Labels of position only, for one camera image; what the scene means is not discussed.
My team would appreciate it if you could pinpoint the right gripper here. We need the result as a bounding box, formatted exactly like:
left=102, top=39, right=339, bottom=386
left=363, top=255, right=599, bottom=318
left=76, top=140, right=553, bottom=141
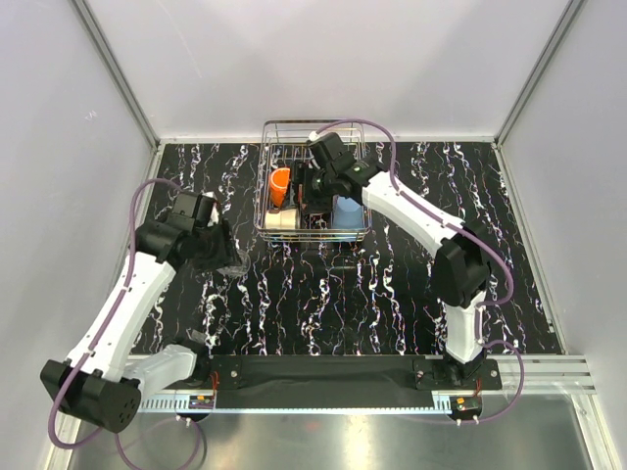
left=279, top=163, right=335, bottom=216

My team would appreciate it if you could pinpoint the orange cup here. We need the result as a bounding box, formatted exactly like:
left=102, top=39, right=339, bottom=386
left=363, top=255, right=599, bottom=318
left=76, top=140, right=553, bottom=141
left=268, top=166, right=291, bottom=208

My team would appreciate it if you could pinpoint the blue plastic cup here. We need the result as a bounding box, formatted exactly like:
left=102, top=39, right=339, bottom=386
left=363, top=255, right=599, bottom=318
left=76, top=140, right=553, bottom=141
left=331, top=196, right=363, bottom=230

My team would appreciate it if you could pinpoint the metal cup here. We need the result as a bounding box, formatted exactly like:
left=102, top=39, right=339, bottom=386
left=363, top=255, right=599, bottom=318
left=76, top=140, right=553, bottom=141
left=264, top=208, right=301, bottom=230

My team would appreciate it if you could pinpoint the small clear plastic cup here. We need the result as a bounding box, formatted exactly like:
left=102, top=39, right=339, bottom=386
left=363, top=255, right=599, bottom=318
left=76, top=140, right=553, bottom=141
left=217, top=250, right=251, bottom=278

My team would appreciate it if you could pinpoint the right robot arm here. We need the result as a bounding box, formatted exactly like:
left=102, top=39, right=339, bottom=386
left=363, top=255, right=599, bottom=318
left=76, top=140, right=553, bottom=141
left=295, top=132, right=492, bottom=389

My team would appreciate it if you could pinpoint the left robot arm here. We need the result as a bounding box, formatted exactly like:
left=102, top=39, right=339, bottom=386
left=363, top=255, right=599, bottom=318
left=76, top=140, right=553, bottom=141
left=40, top=192, right=241, bottom=433

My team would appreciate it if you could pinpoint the black base bar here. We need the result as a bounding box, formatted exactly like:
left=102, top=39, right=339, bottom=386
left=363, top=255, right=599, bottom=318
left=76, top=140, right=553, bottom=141
left=208, top=355, right=503, bottom=412

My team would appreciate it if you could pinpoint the wire dish rack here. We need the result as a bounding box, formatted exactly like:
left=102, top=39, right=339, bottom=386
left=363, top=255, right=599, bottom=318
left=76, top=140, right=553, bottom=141
left=254, top=118, right=371, bottom=243

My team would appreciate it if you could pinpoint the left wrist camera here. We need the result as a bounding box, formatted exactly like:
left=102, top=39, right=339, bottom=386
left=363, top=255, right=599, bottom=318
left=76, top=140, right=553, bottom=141
left=203, top=191, right=220, bottom=227

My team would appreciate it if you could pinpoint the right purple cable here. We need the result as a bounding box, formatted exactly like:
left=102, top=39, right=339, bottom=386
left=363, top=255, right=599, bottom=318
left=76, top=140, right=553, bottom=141
left=315, top=117, right=515, bottom=347

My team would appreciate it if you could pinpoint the floor purple cable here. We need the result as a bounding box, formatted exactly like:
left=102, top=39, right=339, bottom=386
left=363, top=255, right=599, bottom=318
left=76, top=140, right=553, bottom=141
left=115, top=415, right=205, bottom=469

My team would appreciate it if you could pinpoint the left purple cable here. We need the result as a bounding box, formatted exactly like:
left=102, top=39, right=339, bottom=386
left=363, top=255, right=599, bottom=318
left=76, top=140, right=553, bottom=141
left=46, top=178, right=185, bottom=450

